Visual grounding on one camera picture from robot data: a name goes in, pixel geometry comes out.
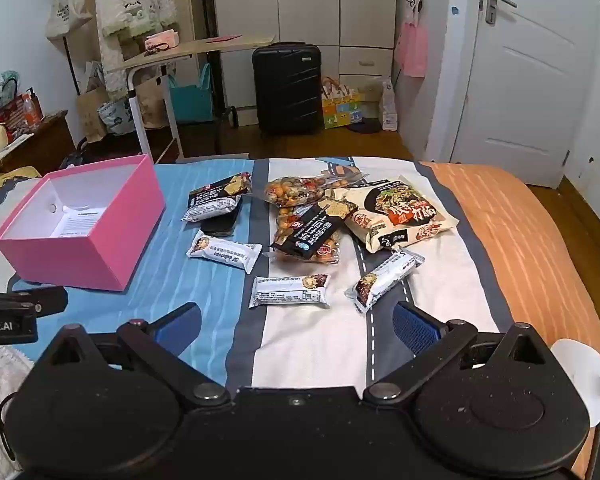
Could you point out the black cracker packet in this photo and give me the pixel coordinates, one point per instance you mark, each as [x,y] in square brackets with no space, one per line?
[215,190]
[305,232]

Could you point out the orange drink bottle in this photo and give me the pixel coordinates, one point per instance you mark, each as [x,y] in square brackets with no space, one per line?
[28,107]

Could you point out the black suitcase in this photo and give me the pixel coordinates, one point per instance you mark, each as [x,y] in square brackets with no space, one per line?
[287,90]

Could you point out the white fluffy rug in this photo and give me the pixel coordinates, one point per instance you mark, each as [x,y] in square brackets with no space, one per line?
[0,375]

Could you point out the red bag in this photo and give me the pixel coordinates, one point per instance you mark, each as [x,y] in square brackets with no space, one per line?
[17,120]

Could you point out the black floor stand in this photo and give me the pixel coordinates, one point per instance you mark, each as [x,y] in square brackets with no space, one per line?
[206,35]

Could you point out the teal bag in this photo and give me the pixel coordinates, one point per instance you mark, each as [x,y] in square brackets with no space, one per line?
[192,100]

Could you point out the beige tote bag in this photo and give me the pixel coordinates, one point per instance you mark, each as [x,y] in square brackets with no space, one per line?
[67,12]

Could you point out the white paper leaflet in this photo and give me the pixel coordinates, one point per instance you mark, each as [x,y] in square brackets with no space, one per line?
[77,222]

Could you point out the pink tissue box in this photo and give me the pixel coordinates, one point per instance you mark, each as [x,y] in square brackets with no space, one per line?
[161,39]

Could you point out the brown wooden cabinet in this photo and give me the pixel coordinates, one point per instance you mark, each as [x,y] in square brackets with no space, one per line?
[45,145]

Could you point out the white printed bag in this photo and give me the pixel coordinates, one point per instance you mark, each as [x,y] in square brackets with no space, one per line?
[116,115]

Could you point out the white round plastic object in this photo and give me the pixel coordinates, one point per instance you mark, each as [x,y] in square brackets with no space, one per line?
[580,375]

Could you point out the cream noodle packet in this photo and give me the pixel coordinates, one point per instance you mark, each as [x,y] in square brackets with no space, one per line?
[405,210]

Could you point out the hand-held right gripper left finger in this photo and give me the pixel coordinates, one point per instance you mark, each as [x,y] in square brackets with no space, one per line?
[180,327]

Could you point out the white door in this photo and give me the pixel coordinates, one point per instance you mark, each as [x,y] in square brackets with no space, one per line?
[525,85]

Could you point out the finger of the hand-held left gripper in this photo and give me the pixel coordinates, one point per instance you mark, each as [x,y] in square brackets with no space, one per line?
[45,301]

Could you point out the clear bag of coated nuts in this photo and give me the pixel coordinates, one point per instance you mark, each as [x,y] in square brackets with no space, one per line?
[327,252]
[295,191]

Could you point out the white fluffy coat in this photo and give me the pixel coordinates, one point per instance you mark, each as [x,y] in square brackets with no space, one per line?
[130,0]

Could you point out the brown paper bag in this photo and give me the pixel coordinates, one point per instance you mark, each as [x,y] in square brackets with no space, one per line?
[152,102]
[90,115]

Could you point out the pink hanging bag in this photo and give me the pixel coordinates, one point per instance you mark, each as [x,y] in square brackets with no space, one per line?
[411,50]

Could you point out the pink cardboard box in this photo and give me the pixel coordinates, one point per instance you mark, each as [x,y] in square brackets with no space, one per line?
[80,260]

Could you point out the colourful gift box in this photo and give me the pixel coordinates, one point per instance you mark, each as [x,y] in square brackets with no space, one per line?
[340,110]

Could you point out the white snack bar packet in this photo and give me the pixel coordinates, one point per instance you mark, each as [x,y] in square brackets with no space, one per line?
[385,277]
[212,209]
[225,252]
[285,292]

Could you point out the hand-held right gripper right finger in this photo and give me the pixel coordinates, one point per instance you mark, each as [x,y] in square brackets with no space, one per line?
[414,324]

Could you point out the white wardrobe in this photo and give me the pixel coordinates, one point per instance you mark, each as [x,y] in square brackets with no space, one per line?
[305,0]

